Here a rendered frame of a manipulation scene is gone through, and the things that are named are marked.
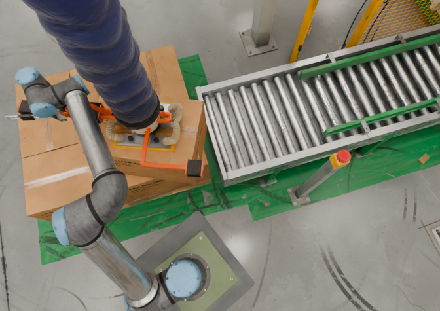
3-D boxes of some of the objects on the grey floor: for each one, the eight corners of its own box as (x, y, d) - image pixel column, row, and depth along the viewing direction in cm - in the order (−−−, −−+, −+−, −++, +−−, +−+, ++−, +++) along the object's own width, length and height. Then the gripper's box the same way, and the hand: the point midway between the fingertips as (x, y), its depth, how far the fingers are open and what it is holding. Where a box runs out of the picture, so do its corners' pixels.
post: (300, 190, 260) (344, 150, 166) (304, 198, 258) (350, 162, 163) (293, 192, 259) (332, 153, 165) (296, 200, 257) (338, 165, 163)
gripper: (52, 109, 144) (73, 127, 163) (60, 80, 149) (80, 101, 168) (34, 107, 144) (57, 126, 164) (42, 78, 149) (63, 99, 169)
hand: (62, 112), depth 165 cm, fingers open, 8 cm apart
